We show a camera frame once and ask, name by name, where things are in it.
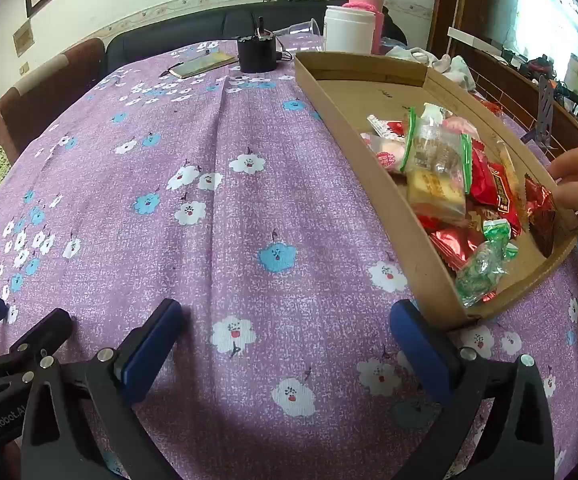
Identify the brown armchair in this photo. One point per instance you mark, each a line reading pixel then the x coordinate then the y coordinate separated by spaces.
pixel 29 105

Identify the shallow cardboard box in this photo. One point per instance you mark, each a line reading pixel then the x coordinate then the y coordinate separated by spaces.
pixel 369 92

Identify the black cylindrical device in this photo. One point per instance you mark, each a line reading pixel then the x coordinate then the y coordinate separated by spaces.
pixel 256 57

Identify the red snack packet dark emblem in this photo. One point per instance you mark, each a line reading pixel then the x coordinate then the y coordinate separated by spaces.
pixel 501 190

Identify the dark red foil snack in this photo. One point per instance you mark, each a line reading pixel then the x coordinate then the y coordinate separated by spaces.
pixel 539 195

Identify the small wall plaque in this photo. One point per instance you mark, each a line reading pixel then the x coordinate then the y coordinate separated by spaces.
pixel 23 37

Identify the clear plastic cup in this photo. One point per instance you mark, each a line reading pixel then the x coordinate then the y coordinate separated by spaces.
pixel 304 27

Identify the white plastic jar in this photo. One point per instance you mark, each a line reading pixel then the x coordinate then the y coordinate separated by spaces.
pixel 349 30

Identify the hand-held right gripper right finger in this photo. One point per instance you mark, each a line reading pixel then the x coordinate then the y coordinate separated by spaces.
pixel 421 355

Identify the white box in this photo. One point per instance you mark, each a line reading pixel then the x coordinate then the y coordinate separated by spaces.
pixel 469 39

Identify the large pink snack packet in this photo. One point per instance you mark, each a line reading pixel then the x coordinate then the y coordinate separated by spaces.
pixel 461 127

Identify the small glossy red snack packet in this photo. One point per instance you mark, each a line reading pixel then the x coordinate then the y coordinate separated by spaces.
pixel 456 247

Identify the white cloth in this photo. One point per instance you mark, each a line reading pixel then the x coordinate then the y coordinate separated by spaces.
pixel 449 67

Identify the yellow cake packet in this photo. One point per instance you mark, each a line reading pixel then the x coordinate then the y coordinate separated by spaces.
pixel 509 170
pixel 434 195

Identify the small pink snack packet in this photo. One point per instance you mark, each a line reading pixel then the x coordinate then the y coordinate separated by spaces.
pixel 384 155

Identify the notebook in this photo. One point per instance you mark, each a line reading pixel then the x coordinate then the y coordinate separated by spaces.
pixel 204 64

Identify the brown-red snack packet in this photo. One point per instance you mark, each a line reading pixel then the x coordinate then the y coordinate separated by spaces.
pixel 544 230

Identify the black pen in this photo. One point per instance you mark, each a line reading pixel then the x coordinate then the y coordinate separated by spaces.
pixel 169 71

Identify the clear green-edged snack packet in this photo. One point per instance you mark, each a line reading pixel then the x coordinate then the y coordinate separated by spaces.
pixel 434 150

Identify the black leather sofa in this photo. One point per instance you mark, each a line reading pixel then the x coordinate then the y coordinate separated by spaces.
pixel 169 35

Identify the wooden cabinet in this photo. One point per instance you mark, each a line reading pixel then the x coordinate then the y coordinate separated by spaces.
pixel 514 95

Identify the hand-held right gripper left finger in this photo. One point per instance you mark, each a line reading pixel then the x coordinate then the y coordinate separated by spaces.
pixel 151 345

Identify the etched glass window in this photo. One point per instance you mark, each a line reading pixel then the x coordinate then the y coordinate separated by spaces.
pixel 544 5

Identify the red plastic bag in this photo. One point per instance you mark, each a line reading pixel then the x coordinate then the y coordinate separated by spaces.
pixel 490 106

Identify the black metal stand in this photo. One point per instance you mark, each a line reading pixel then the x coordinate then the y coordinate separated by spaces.
pixel 546 105

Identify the red and black tool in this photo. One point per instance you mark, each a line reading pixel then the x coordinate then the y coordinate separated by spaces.
pixel 539 65

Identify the white and red snack packet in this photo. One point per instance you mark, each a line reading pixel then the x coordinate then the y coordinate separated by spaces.
pixel 386 127

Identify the purple floral tablecloth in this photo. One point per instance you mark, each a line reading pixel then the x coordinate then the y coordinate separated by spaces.
pixel 269 185

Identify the clear green wrapped candy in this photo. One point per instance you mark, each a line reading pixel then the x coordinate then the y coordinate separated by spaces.
pixel 484 270

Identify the wall socket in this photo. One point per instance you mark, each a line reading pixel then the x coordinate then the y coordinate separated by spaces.
pixel 24 68

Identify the green and white candy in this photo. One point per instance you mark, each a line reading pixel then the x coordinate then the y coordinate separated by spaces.
pixel 496 230

